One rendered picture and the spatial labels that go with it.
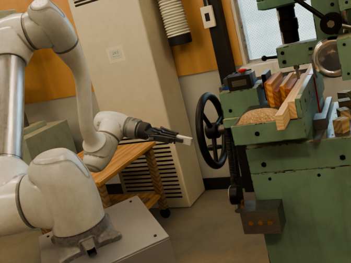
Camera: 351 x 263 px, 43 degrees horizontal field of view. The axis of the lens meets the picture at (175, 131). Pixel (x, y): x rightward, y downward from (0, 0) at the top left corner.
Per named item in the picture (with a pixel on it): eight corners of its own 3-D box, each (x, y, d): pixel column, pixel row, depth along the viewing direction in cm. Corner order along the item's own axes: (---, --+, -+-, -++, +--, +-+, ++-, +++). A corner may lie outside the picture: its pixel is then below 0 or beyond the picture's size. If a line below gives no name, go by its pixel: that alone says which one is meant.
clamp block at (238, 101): (234, 107, 170) (229, 84, 167) (269, 102, 164) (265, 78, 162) (223, 119, 157) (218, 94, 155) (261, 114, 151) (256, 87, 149)
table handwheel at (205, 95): (196, 78, 167) (186, 144, 152) (248, 68, 159) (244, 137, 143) (223, 120, 188) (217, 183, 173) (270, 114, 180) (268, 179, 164)
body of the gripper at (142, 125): (136, 124, 187) (156, 129, 184) (144, 118, 195) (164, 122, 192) (135, 141, 190) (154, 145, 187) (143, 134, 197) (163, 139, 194)
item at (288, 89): (293, 91, 158) (291, 79, 157) (300, 90, 157) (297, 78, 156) (286, 103, 144) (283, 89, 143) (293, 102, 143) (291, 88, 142)
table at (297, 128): (249, 100, 190) (247, 86, 189) (325, 88, 177) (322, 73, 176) (204, 150, 137) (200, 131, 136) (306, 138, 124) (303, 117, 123)
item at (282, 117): (303, 84, 166) (301, 73, 165) (309, 83, 165) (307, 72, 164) (277, 130, 117) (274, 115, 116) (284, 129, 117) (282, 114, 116)
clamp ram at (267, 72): (254, 97, 162) (249, 72, 160) (275, 93, 159) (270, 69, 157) (248, 103, 154) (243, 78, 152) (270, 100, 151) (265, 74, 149)
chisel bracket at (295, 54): (283, 69, 156) (279, 45, 154) (325, 61, 150) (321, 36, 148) (279, 73, 149) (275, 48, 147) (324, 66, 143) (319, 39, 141)
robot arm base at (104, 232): (61, 274, 115) (53, 256, 113) (51, 240, 135) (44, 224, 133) (127, 243, 120) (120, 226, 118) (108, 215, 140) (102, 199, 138)
